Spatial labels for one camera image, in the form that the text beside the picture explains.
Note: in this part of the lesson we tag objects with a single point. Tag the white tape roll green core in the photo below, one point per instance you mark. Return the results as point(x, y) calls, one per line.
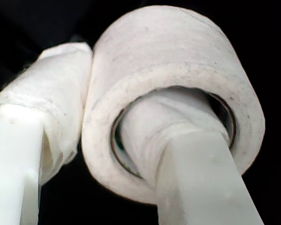
point(166, 47)

